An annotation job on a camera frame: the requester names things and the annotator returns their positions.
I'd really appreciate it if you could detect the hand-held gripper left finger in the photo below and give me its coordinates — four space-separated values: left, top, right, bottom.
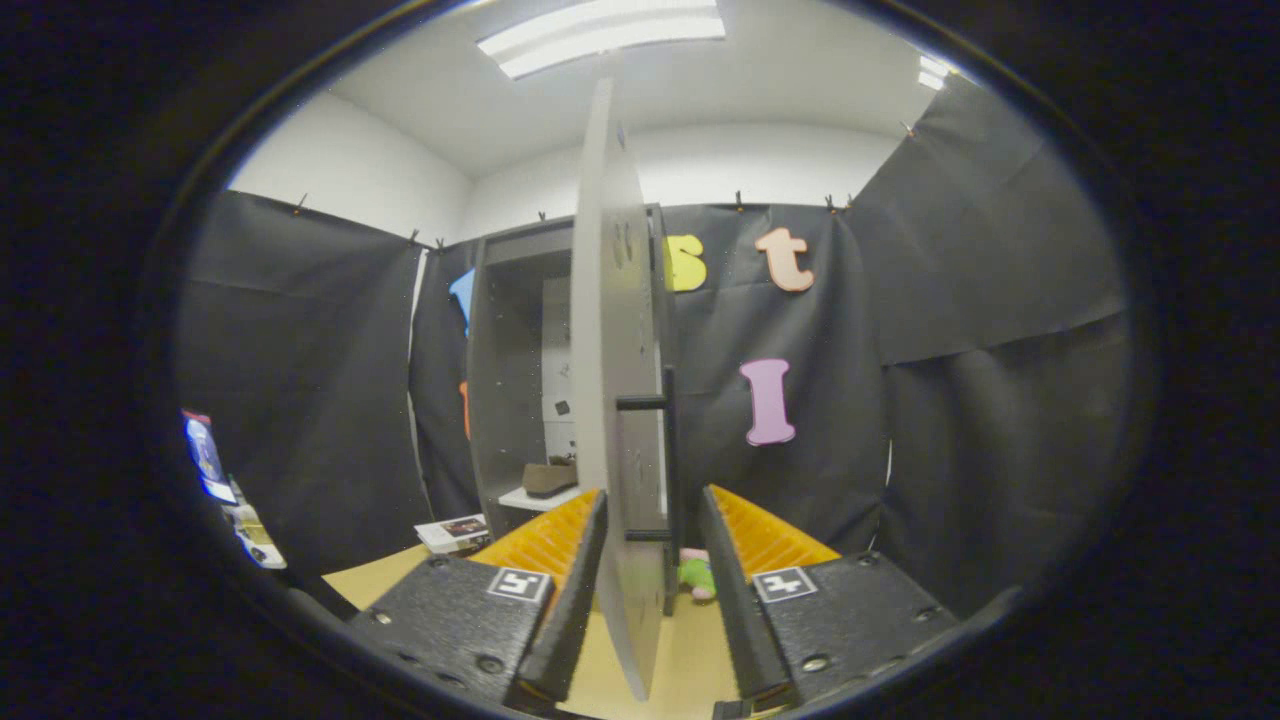
345 488 609 706

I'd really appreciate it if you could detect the beige shoe cabinet door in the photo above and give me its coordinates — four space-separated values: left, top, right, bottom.
569 78 681 702

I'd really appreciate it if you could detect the black door handle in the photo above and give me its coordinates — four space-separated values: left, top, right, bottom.
615 365 680 617

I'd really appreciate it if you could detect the grey shoe cabinet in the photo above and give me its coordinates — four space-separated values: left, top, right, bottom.
465 205 683 539

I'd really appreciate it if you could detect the brown fuzzy shoe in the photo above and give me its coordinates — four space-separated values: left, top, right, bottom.
522 456 580 500

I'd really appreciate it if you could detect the pale flat cluttered object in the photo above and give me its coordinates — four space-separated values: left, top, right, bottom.
224 478 288 571

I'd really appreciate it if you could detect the long ceiling light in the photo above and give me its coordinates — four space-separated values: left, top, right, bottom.
477 0 728 81

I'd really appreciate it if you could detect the green pink plush toy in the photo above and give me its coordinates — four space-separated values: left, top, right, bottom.
677 547 718 602

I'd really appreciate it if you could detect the white cabinet shelf board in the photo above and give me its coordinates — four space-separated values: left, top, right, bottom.
497 485 583 514

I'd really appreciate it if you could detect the blue printed package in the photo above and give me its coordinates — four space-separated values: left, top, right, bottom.
181 409 238 505

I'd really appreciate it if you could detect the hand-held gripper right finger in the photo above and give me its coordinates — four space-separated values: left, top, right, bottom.
698 484 961 713

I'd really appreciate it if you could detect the black backdrop cloth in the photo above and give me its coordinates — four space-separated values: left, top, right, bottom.
175 75 1131 621

